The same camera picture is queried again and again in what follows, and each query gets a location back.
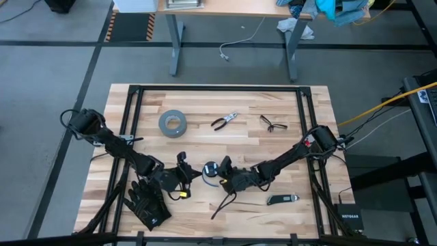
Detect wooden desk grey legs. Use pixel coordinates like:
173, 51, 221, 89
112, 0, 372, 83

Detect black work glove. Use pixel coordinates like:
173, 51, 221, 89
129, 179, 161, 206
123, 179, 173, 232

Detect thin white cable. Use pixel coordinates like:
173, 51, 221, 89
344, 108, 412, 150

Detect white cloth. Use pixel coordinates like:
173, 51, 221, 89
276, 17, 315, 41

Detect blue denim garment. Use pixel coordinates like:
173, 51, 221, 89
302, 0, 371, 27

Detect teal garment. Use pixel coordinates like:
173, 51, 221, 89
314, 0, 337, 21

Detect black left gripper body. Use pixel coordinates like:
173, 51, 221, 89
174, 163, 193, 192

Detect black Netgear network switch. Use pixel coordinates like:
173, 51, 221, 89
333, 203, 365, 232

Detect white cable with plug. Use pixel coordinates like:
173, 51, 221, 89
218, 16, 266, 62

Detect blue plaid shirt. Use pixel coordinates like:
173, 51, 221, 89
275, 0, 305, 18

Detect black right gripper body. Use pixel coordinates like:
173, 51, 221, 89
223, 167, 257, 192

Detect black mat hazard stripes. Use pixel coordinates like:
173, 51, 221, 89
104, 12, 156, 42

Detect clear safety glasses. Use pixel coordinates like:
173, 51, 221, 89
259, 114, 289, 133

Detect black box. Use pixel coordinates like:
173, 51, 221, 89
44, 0, 76, 14

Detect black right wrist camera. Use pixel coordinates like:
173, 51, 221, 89
218, 155, 234, 172

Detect stack of books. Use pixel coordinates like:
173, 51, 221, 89
163, 0, 206, 11

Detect black aluminium table frame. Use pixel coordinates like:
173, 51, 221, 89
72, 84, 368, 246

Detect black cable spool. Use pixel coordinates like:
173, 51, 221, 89
202, 161, 219, 178

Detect black utility knife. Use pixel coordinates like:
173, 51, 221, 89
266, 193, 301, 206

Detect black-handled pliers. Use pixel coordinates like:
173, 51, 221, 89
210, 111, 240, 132

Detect grey duct tape roll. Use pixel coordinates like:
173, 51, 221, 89
158, 109, 188, 139

